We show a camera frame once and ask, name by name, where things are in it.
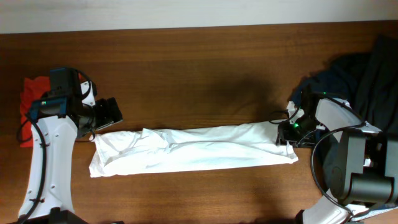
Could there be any white t-shirt with robot print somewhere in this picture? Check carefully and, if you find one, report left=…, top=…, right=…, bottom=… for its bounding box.
left=89, top=121, right=298, bottom=178

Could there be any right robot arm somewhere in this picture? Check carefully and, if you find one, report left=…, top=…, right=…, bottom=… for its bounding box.
left=276, top=86, right=397, bottom=224

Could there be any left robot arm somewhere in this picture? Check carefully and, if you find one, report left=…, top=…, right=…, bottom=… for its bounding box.
left=17, top=67, right=123, bottom=224

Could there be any dark navy clothes pile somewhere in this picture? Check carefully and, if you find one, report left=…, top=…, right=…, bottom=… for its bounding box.
left=290, top=35, right=397, bottom=136

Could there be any red folded printed t-shirt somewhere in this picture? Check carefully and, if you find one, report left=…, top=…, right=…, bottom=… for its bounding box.
left=17, top=77, right=50, bottom=147

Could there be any white back wall panel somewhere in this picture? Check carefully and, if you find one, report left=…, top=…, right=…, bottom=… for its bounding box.
left=1, top=0, right=397, bottom=34

